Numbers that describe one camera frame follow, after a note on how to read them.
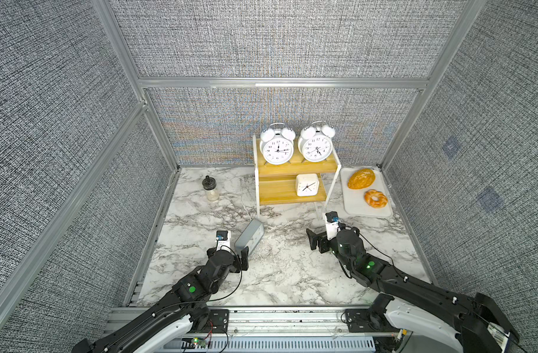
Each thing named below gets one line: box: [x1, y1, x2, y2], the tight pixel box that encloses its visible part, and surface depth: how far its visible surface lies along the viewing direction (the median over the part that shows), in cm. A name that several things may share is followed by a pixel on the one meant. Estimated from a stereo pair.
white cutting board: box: [339, 166, 394, 217], surface depth 106 cm
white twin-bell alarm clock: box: [297, 120, 336, 163], surface depth 72 cm
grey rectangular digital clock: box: [234, 219, 265, 254], surface depth 87 cm
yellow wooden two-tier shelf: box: [252, 134, 342, 220], surface depth 78 cm
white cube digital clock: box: [296, 173, 320, 197], surface depth 87 cm
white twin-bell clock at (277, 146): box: [259, 122, 297, 166], surface depth 71 cm
